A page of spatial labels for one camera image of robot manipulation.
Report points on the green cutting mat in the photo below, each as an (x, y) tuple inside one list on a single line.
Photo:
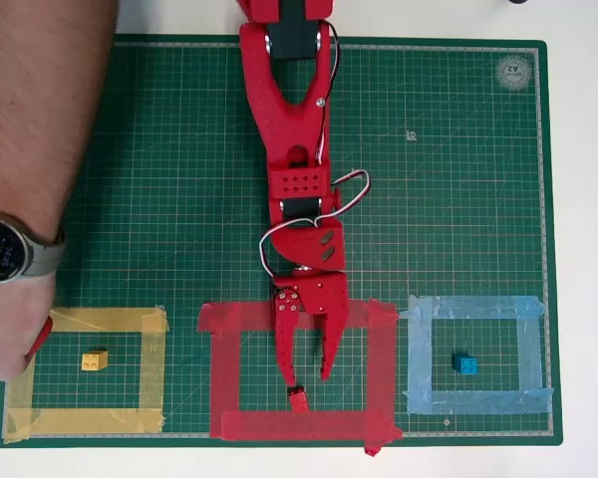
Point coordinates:
[(428, 224)]

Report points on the yellow tape square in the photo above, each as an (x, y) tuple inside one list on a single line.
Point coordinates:
[(104, 318)]

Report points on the red cube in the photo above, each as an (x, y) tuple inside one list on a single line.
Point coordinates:
[(300, 400)]

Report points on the person's left forearm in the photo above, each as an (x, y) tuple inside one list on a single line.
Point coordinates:
[(30, 99)]

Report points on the blue tape square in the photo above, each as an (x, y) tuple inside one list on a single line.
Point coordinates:
[(478, 306)]

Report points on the grey smartwatch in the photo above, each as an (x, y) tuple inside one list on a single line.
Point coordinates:
[(0, 249)]

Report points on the yellow cube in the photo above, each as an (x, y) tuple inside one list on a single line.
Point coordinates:
[(93, 361)]

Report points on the red 3D-printed robot arm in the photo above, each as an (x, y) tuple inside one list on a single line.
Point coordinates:
[(289, 129)]

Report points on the person's left hand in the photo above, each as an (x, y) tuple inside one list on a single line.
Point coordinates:
[(15, 323)]

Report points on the red tape square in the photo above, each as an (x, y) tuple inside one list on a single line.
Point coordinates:
[(379, 373)]

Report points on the blue cube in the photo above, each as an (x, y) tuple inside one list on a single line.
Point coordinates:
[(464, 363)]

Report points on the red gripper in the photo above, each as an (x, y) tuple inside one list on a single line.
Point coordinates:
[(324, 295)]

